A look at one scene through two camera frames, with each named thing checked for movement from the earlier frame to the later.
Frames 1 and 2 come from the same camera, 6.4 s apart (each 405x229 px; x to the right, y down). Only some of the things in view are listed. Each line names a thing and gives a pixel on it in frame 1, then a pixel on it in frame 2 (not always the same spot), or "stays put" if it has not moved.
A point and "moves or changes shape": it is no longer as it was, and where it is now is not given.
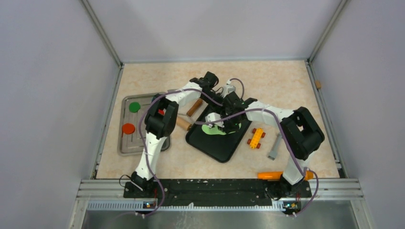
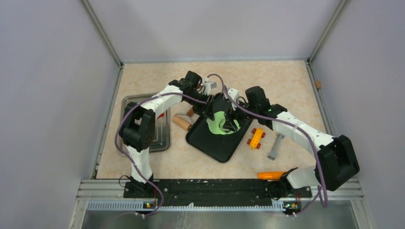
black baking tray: (220, 148) stays put
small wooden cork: (318, 83) stays put
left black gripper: (222, 108) to (202, 109)
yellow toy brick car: (257, 134) stays put
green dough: (214, 130) moves or changes shape
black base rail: (218, 191) stays put
